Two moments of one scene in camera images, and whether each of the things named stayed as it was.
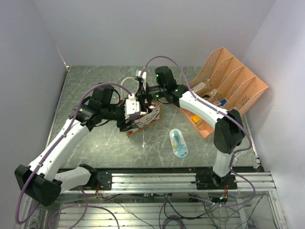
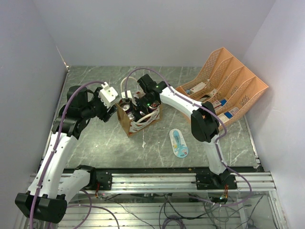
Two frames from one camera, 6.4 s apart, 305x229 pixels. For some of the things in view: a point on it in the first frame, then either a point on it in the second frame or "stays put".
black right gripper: [142, 94] stays put
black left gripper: [123, 126] -> [104, 115]
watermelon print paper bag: [144, 120] stays put
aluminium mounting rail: [257, 182] stays put
